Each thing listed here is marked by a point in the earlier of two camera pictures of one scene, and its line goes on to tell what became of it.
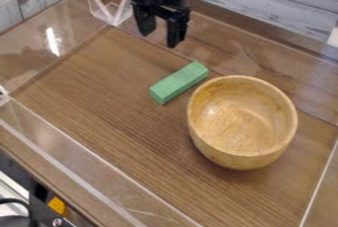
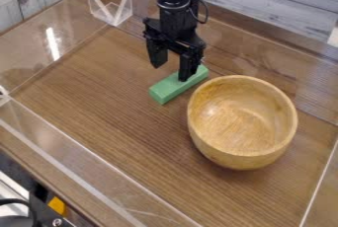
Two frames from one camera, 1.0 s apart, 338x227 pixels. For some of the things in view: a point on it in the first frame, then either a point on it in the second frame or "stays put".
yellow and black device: x=48 y=211 stays put
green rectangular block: x=178 y=82 stays put
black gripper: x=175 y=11 to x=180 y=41
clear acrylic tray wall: x=83 y=180 stays put
